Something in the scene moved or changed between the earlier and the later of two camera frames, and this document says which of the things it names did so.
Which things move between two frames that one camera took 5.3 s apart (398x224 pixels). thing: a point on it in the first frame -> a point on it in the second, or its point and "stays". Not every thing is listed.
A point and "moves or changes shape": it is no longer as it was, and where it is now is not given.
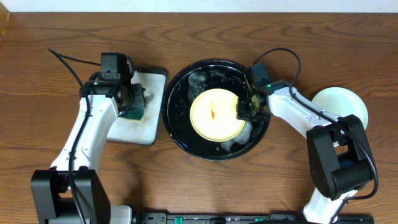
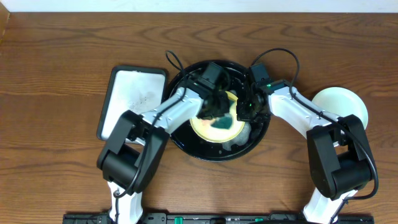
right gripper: x=242 y=114 stays
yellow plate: x=213 y=116 stays
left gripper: x=137 y=98 -> x=214 y=109
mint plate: x=342 y=102 stays
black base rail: x=244 y=218 stays
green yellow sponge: x=136 y=114 moves or changes shape
